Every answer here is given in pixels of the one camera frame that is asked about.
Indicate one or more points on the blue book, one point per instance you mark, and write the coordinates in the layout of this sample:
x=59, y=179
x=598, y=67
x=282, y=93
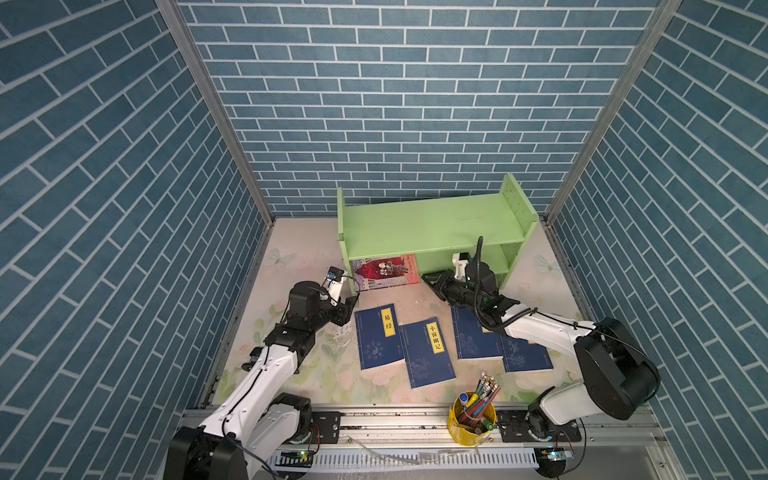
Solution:
x=427, y=359
x=472, y=340
x=378, y=337
x=523, y=356

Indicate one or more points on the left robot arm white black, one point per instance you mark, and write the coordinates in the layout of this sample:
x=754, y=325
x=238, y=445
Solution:
x=239, y=437

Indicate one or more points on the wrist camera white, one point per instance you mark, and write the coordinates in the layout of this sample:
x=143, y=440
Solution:
x=460, y=262
x=334, y=282

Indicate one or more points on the aluminium corner post left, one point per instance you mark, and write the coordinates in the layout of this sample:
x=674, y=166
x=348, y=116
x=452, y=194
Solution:
x=181, y=34

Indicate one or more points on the red pink Hamlet book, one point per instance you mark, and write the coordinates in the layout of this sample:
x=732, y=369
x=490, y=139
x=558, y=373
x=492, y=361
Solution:
x=379, y=273

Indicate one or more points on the aluminium corner post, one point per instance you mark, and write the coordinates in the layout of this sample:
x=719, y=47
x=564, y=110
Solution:
x=652, y=33
x=181, y=34

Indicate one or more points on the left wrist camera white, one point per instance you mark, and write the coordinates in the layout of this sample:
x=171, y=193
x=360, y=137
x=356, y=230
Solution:
x=334, y=282

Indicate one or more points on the yellow pen cup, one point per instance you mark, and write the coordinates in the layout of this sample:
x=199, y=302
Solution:
x=471, y=420

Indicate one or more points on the green wooden shelf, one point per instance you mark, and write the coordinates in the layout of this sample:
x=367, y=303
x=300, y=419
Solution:
x=432, y=231

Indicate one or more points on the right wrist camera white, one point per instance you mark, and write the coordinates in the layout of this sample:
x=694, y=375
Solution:
x=460, y=262

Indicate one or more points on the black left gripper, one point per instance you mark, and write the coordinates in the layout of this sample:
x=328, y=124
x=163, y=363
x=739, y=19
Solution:
x=343, y=312

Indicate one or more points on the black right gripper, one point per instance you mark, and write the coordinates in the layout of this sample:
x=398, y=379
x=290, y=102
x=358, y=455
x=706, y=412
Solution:
x=441, y=284

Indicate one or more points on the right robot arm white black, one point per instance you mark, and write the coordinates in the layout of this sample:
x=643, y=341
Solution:
x=616, y=374

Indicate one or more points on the aluminium corner post right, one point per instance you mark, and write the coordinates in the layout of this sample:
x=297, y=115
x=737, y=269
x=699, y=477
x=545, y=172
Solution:
x=652, y=33

